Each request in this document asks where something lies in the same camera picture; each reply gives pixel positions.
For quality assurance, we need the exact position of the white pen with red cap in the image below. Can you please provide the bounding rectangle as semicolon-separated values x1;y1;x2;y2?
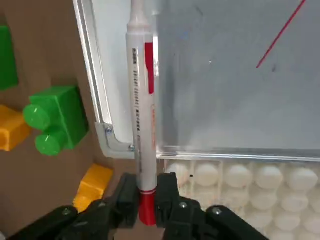
125;0;160;226

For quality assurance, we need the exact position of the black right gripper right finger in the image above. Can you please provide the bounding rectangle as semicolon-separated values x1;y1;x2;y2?
155;171;269;240

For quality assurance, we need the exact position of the green toy block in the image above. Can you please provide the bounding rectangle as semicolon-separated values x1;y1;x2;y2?
0;24;20;91
22;85;90;157

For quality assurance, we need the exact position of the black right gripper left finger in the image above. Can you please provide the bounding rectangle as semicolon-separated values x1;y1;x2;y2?
9;172;139;240

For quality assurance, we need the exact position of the white whiteboard with grey frame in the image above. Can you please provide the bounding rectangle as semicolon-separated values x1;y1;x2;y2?
72;0;320;163

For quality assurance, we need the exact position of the yellow block with printed tag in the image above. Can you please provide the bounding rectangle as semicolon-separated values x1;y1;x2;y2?
0;104;32;152

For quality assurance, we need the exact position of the white studded baseplate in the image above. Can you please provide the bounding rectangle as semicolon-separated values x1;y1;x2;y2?
159;158;320;240

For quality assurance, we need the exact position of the yellow two-stud block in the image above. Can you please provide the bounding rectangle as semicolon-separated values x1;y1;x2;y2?
72;163;114;213

